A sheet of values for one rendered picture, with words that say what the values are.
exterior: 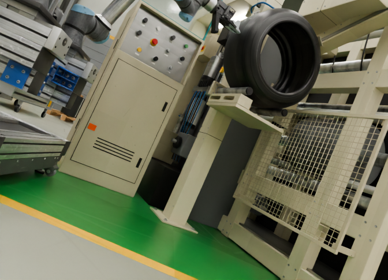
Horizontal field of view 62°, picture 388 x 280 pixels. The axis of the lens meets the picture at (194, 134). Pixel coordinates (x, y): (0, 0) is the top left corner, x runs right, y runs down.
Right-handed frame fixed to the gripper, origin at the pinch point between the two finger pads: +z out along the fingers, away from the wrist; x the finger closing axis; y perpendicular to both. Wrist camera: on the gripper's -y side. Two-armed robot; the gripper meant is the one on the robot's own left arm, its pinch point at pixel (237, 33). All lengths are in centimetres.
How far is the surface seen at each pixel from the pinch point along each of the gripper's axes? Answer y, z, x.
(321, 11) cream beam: 50, 43, 1
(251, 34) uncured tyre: -0.3, 3.5, -9.6
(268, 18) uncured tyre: 12.2, 6.7, -11.5
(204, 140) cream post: -58, 29, 27
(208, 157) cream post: -66, 38, 27
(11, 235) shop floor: -125, -52, -53
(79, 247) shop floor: -123, -30, -49
